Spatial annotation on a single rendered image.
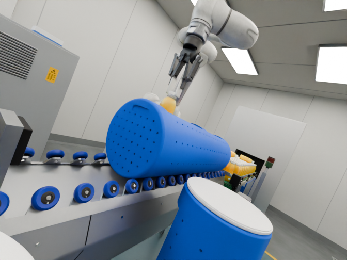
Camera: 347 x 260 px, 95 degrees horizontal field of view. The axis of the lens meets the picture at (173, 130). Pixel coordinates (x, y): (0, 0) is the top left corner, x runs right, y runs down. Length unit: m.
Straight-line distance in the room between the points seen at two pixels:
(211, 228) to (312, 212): 5.11
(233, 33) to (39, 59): 1.76
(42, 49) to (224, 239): 2.03
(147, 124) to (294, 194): 5.17
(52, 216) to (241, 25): 0.82
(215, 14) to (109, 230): 0.80
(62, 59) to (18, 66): 0.36
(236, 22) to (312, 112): 5.12
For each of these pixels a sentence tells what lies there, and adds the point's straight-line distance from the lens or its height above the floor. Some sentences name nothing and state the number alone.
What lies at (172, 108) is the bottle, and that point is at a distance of 0.64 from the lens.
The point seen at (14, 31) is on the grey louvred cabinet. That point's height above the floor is 1.37.
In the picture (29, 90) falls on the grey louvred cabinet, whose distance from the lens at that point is 2.09.
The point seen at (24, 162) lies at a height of 0.94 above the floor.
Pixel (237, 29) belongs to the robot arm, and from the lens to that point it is 0.77.
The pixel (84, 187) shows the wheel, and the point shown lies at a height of 0.98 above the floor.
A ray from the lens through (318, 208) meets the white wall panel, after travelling 5.52.
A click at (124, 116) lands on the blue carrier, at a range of 0.62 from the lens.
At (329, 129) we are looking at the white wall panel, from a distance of 5.64.
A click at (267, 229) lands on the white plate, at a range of 0.54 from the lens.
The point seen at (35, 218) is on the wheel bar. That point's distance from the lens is 0.43.
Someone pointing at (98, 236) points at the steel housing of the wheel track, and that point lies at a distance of 0.53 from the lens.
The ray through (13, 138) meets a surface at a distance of 0.40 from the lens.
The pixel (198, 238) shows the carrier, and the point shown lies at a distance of 0.50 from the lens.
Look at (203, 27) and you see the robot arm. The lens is 0.72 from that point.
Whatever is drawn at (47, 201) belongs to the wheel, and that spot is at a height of 0.96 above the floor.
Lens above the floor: 1.20
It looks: 3 degrees down
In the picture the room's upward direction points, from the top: 23 degrees clockwise
